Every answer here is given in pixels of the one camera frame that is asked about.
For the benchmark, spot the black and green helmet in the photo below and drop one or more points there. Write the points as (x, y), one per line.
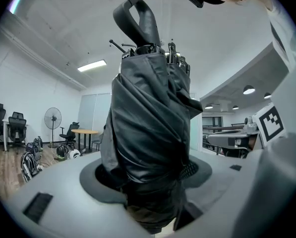
(62, 152)

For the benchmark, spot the black standing fan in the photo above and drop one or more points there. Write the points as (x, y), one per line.
(52, 119)

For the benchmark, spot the round wooden table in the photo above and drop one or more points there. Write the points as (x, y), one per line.
(84, 132)

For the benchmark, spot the black bag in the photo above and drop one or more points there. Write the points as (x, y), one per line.
(34, 146)

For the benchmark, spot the black and white backpack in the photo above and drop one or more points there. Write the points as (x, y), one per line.
(28, 163)

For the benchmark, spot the black umbrella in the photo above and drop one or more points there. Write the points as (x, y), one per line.
(147, 123)

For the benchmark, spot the white desk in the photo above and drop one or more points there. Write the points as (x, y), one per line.
(5, 133)

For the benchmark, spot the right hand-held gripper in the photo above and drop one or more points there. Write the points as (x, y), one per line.
(270, 124)

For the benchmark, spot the rectangular ceiling light panel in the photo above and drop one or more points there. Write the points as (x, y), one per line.
(91, 65)

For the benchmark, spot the white helmet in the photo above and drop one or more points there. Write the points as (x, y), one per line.
(74, 154)

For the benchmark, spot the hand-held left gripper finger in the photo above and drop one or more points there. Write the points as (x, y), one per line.
(190, 170)

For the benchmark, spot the dome pendant lamp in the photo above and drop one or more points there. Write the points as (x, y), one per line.
(208, 106)
(249, 90)
(267, 96)
(235, 107)

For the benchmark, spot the small black chair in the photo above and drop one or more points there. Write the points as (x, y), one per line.
(97, 141)

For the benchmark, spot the frosted glass partition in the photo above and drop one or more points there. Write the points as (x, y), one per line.
(94, 111)

